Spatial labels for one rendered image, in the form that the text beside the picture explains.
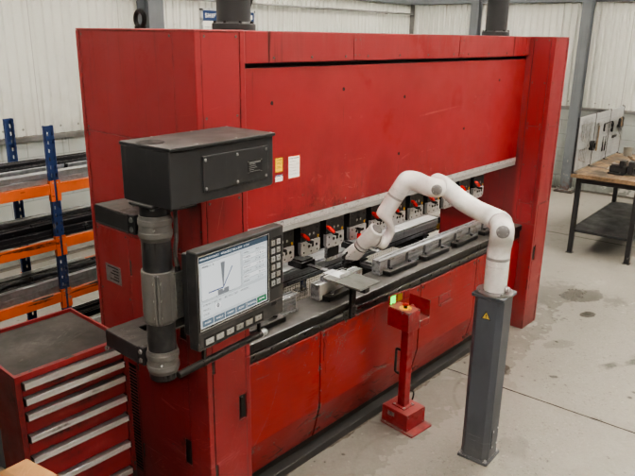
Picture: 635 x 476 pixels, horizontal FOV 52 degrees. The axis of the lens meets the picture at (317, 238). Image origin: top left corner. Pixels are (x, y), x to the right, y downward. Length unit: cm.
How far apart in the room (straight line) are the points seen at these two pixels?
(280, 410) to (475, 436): 113
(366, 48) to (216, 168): 160
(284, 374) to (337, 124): 132
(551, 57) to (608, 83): 566
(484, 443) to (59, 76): 532
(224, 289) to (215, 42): 94
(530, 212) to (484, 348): 197
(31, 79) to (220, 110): 458
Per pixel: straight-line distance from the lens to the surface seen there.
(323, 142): 340
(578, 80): 1075
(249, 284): 241
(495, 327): 358
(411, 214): 418
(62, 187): 433
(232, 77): 266
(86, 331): 319
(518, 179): 539
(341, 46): 343
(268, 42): 306
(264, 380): 333
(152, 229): 221
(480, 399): 379
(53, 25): 721
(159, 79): 274
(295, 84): 321
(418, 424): 422
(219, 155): 221
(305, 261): 383
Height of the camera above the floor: 228
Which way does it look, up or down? 17 degrees down
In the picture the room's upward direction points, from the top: 1 degrees clockwise
